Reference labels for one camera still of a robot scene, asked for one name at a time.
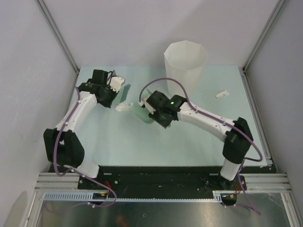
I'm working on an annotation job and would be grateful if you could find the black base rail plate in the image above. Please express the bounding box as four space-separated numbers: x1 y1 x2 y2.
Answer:
48 166 276 202

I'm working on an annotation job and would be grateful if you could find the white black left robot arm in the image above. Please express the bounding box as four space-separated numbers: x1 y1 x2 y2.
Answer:
43 69 125 189

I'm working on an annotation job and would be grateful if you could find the left aluminium corner post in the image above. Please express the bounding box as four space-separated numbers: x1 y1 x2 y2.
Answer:
35 0 80 75

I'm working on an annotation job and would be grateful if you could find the white plastic waste bin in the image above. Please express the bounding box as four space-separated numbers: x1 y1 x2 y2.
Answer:
164 40 208 96

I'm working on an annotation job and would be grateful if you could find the green hand brush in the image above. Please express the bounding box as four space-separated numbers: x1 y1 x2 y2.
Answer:
113 84 131 105

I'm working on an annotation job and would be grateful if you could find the right aluminium corner post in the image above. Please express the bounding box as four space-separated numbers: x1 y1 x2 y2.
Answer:
242 0 289 72

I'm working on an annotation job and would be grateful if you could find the white slotted cable duct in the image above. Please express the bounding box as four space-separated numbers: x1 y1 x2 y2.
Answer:
42 191 228 202

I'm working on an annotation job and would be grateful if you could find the right aluminium side rail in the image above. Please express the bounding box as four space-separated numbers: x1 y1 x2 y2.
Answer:
239 67 273 166

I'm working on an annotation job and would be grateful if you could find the crumpled white paper right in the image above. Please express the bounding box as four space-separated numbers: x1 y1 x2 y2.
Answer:
215 90 230 98

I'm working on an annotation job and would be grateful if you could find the aluminium frame crossbar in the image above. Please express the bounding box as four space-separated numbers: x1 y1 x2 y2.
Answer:
35 173 292 192

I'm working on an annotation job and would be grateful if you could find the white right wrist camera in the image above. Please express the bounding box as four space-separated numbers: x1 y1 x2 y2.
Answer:
139 95 155 114

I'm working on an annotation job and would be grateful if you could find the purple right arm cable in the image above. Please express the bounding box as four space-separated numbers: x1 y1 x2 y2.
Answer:
138 78 263 216

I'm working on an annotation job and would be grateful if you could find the aluminium corner post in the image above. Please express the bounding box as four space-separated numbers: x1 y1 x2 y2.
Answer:
35 0 80 75
242 0 289 72

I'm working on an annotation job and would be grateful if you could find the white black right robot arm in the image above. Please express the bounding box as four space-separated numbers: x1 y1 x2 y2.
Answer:
140 91 253 190

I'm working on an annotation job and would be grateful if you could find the crumpled white paper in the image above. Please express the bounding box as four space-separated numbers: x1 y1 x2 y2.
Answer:
215 90 230 98
115 102 133 112

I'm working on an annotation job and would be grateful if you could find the green dustpan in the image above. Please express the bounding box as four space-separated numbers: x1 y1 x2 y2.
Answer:
130 89 154 123

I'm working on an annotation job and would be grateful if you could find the crumpled white paper middle left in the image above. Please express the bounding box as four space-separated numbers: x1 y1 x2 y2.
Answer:
115 102 133 112

